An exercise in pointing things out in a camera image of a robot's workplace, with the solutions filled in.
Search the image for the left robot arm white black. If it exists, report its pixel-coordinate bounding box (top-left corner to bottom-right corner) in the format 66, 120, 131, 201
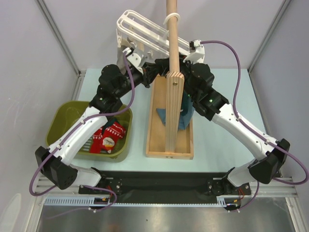
35, 58, 169, 193

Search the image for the light blue sock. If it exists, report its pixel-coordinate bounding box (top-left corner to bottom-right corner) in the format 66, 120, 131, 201
156, 106, 194, 130

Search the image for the olive green plastic bin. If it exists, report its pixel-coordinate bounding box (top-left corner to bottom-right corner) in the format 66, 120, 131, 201
46, 101, 133, 162

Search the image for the grey beige sock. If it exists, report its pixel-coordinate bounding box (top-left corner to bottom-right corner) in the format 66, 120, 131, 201
116, 38, 144, 74

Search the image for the dark green christmas sock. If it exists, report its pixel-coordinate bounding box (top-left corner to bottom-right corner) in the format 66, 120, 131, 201
180, 91, 194, 116

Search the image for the white plastic clip hanger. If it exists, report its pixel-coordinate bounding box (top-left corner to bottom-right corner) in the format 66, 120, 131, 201
116, 10, 190, 58

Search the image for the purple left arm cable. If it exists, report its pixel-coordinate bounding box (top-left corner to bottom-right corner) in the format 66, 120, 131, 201
29, 52, 136, 196

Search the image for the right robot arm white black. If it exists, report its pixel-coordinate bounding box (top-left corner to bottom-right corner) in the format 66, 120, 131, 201
180, 61, 290, 194

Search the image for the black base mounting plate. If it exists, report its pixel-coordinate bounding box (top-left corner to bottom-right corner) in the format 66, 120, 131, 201
78, 171, 252, 204

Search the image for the wooden pole stand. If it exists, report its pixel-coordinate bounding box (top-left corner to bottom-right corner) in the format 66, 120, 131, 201
165, 0, 184, 153

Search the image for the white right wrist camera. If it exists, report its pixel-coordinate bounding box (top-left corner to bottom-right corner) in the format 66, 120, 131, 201
183, 40, 205, 64

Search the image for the red santa christmas sock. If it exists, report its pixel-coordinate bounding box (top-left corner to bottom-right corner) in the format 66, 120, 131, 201
100, 123, 126, 154

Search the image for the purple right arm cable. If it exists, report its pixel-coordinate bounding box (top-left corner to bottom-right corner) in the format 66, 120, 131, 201
201, 40, 309, 210

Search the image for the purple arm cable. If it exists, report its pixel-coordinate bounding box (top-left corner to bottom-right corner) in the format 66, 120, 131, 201
29, 52, 136, 196
201, 40, 309, 210

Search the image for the white slotted cable duct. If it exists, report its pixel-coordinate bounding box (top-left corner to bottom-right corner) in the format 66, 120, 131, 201
44, 196, 239, 207

